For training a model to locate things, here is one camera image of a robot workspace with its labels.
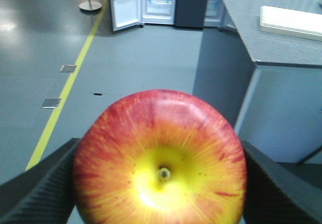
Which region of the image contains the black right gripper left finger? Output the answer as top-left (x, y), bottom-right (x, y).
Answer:
top-left (1, 138), bottom-right (80, 223)

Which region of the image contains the red yellow apple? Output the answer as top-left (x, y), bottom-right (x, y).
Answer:
top-left (72, 90), bottom-right (247, 223)

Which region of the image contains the grey stone kitchen counter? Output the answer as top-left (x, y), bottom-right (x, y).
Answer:
top-left (193, 0), bottom-right (321, 164)

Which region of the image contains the matte silver stanchion post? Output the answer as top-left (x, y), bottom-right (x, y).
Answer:
top-left (78, 0), bottom-right (103, 12)

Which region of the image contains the fridge door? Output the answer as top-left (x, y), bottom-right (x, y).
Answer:
top-left (110, 0), bottom-right (144, 32)

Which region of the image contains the fridge body with shelves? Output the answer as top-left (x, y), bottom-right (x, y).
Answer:
top-left (142, 0), bottom-right (225, 29)

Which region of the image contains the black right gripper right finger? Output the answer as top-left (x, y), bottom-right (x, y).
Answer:
top-left (242, 141), bottom-right (321, 223)

